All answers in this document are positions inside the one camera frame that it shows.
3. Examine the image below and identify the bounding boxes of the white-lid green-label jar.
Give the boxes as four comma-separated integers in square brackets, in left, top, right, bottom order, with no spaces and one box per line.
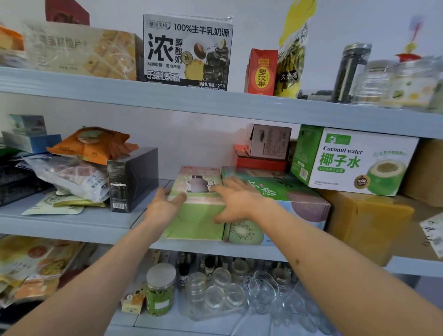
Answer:
[145,263,177,318]

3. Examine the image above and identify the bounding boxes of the pale printed snack packet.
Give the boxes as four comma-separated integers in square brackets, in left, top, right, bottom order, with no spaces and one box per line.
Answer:
[22,154,111,203]

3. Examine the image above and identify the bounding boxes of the small dark canister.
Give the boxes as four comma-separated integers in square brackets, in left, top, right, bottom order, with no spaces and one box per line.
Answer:
[297,89,335,103]

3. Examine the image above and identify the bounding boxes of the yellow flat packet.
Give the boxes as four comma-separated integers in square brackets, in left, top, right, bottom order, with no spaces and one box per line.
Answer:
[0,235,85,302]

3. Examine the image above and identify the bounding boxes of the metal-lid glass jar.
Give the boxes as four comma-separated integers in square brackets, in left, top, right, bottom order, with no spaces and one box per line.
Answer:
[330,42,373,104]

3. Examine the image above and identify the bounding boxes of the kiwi fruit carton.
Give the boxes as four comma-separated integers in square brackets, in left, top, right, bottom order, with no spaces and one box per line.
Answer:
[221,166,332,246]

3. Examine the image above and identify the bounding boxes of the large black box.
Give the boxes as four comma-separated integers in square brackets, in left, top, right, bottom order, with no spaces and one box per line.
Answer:
[106,147,159,214]

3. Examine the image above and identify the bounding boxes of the group of clear glass cups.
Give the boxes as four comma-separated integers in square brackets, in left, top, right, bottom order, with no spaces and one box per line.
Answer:
[176,252,333,336]

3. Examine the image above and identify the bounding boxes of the labelled clear plastic jar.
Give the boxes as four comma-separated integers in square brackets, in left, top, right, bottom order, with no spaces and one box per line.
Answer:
[379,57,443,111]

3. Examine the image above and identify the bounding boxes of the person's left hand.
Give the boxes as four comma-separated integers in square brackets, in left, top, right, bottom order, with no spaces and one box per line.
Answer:
[144,186,188,240]

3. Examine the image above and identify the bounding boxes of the person's right forearm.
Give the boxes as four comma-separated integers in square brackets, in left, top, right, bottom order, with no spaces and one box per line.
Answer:
[256,206,443,336]

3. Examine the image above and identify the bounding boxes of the small blue white box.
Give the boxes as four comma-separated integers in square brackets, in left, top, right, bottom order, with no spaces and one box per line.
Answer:
[1,114,63,155]

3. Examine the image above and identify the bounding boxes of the grey metal shelves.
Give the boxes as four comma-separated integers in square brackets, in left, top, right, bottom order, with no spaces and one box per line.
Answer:
[0,66,443,336]

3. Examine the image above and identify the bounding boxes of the pale green flat packet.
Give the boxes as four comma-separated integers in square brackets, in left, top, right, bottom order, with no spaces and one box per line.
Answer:
[21,192,108,216]

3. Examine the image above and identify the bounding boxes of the white black milk carton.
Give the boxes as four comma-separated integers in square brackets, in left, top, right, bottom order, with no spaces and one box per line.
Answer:
[142,13,234,91]

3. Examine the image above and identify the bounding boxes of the pink green bottle box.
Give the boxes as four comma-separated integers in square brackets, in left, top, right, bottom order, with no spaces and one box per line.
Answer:
[162,165,227,241]

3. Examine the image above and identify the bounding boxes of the ribbed clear plastic jar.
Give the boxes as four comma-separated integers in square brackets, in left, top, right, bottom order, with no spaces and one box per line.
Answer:
[351,60,394,106]

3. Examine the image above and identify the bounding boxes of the wide clear-taped cardboard box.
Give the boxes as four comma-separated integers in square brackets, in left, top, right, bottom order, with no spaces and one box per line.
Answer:
[391,197,443,260]

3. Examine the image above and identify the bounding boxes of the small yellow-taped cardboard box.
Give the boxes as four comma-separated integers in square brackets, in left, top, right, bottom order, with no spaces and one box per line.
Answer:
[317,188,415,267]

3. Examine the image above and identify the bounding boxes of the person's right hand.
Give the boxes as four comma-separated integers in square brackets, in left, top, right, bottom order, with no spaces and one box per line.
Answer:
[211,175,277,226]

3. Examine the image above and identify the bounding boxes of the orange snack bag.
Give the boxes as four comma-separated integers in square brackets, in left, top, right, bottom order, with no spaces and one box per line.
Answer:
[47,126,140,166]

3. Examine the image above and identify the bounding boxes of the tan textured packet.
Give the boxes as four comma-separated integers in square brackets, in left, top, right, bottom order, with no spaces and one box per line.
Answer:
[22,21,144,82]

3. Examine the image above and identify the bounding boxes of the yellow green snack bag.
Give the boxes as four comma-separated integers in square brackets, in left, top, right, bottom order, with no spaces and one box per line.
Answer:
[273,0,317,99]

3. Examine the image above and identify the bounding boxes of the red yellow-label packet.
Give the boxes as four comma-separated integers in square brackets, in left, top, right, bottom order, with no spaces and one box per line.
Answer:
[244,48,279,96]

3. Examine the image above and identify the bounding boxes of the red knot ornament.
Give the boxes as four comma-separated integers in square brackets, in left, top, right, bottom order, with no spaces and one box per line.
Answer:
[394,15,426,63]

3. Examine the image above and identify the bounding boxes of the orange clear snack packet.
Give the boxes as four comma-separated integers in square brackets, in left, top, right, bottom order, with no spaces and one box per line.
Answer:
[0,24,27,68]

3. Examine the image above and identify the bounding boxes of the pink labelled box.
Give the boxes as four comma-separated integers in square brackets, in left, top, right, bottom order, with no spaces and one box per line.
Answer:
[245,123,293,161]

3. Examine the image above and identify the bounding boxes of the white coconut water box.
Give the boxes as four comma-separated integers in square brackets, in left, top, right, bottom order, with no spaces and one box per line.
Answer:
[290,124,420,197]

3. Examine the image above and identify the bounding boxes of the person's left forearm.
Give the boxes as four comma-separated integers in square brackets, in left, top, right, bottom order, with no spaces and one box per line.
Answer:
[0,221,167,336]

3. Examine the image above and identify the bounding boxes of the dark red patterned box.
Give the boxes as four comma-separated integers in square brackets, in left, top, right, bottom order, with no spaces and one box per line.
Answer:
[45,0,90,27]

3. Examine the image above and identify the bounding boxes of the black flat tray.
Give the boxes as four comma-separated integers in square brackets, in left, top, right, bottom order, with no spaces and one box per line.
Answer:
[0,162,53,208]

